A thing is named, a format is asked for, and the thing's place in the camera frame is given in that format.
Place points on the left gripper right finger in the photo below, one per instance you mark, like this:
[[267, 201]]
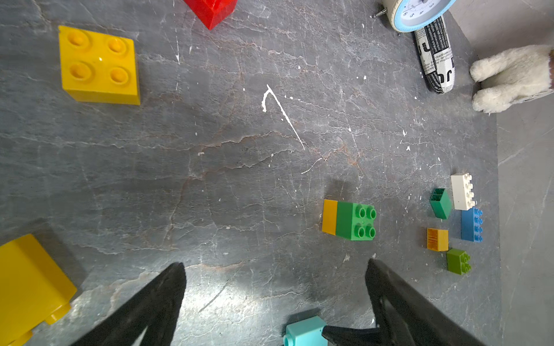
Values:
[[403, 316]]

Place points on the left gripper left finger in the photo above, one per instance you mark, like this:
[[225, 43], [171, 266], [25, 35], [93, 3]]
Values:
[[151, 314]]

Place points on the lime green lego brick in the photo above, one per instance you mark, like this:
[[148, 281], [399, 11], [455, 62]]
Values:
[[458, 261]]

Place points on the turquoise lego brick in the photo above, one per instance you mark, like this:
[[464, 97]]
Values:
[[307, 332]]

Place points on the cream long lego brick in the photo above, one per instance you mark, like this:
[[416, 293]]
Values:
[[462, 190]]

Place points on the yellow lego brick near left arm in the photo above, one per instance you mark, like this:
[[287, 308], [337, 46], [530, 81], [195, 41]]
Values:
[[34, 289]]

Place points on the orange yellow lego brick right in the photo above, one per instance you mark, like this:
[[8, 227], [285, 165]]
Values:
[[437, 240]]

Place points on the blue long lego brick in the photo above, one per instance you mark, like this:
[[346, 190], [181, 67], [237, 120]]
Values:
[[471, 225]]

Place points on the dark green lego brick right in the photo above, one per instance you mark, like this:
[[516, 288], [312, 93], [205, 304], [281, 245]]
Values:
[[440, 203]]

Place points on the red lego brick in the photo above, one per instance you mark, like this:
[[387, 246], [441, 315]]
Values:
[[211, 12]]

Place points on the white plush dog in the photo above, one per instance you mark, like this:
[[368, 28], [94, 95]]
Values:
[[512, 77]]

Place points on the blue alarm clock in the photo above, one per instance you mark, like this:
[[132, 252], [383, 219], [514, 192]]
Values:
[[407, 16]]

